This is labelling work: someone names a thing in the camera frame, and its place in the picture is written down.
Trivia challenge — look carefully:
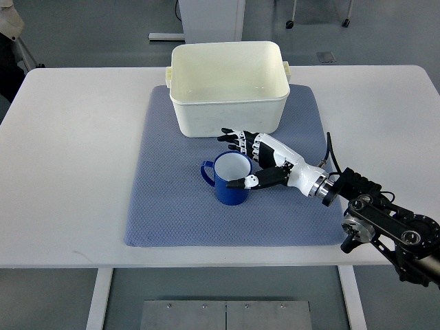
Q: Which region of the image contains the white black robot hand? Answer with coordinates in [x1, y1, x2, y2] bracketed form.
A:
[217, 128, 334, 199]

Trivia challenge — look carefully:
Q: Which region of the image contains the blue mug white inside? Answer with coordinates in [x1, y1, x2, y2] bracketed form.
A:
[200, 151, 252, 206]

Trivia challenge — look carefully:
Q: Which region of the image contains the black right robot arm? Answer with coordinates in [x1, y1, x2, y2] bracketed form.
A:
[318, 133, 439, 287]

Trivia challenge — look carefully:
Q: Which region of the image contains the cream plastic box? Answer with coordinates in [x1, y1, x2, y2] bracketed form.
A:
[166, 41, 290, 138]

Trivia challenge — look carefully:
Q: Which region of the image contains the grey floor outlet plate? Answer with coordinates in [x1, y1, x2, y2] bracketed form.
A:
[316, 52, 337, 63]

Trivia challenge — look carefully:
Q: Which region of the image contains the blue textured mat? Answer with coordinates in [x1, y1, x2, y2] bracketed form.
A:
[124, 85, 344, 248]

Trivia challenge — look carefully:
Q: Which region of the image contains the grey metal floor plate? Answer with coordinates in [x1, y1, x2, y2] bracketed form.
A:
[140, 300, 312, 329]

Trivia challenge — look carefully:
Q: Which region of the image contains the white pedestal column base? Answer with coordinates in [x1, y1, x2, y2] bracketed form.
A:
[148, 0, 247, 44]

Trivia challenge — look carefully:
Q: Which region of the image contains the white table leg frame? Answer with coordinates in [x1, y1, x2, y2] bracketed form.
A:
[85, 268, 113, 330]

